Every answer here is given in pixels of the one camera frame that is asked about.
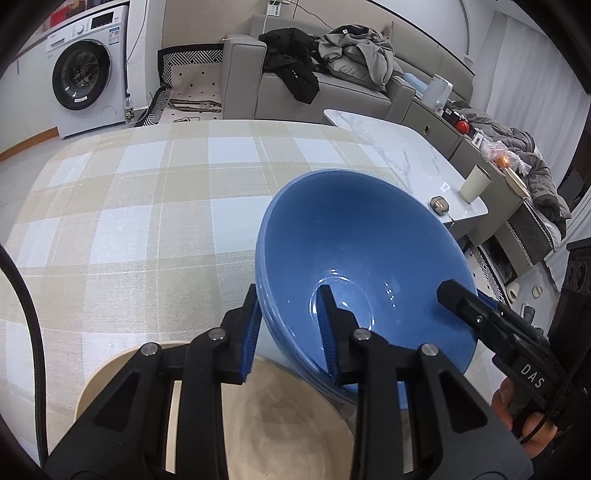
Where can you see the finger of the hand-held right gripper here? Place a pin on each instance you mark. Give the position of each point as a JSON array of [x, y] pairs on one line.
[[488, 298], [466, 304]]

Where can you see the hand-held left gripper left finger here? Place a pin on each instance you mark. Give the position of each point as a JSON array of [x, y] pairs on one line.
[[249, 332]]

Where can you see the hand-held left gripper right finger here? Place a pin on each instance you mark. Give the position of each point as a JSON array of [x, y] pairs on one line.
[[328, 337]]

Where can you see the cream round plate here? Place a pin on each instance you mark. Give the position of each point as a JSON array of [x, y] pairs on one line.
[[286, 429]]

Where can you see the person's right hand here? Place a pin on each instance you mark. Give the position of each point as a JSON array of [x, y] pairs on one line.
[[501, 399]]

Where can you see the patterned floor rug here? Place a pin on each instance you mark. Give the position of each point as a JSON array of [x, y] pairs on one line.
[[491, 272]]

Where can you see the small brown case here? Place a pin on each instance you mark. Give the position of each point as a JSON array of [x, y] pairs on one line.
[[438, 204]]

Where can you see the white cup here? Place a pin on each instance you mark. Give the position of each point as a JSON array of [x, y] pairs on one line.
[[475, 184]]

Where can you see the wooden box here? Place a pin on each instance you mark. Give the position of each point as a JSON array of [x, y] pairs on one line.
[[516, 183]]

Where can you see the grey blanket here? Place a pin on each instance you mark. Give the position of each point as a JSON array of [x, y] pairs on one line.
[[540, 184]]

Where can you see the plastic bag with orange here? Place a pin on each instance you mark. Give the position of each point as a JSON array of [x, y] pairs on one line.
[[501, 154]]

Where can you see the grey side cabinet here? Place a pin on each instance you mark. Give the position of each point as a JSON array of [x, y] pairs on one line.
[[443, 138]]

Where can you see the red round object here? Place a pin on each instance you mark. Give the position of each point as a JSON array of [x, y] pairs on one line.
[[462, 125]]

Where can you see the marble coffee table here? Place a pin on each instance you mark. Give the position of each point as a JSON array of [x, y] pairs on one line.
[[392, 143]]

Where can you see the light blue pillow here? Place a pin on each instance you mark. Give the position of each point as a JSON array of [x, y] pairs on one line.
[[414, 83]]

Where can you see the grey sofa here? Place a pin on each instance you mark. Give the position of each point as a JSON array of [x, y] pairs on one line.
[[258, 92]]

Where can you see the clear plastic bottle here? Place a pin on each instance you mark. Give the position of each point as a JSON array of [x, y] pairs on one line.
[[129, 110]]

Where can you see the black white patterned cushion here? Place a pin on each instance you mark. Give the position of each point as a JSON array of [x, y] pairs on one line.
[[194, 78]]

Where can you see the grey hoodie pile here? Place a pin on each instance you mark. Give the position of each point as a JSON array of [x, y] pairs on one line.
[[360, 55]]

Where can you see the black jacket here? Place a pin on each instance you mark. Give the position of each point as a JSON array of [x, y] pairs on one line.
[[295, 64]]

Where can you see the white washing machine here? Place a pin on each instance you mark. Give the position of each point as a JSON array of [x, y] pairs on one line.
[[87, 74]]

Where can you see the wall socket charger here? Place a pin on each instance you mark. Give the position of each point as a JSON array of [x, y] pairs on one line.
[[275, 7]]

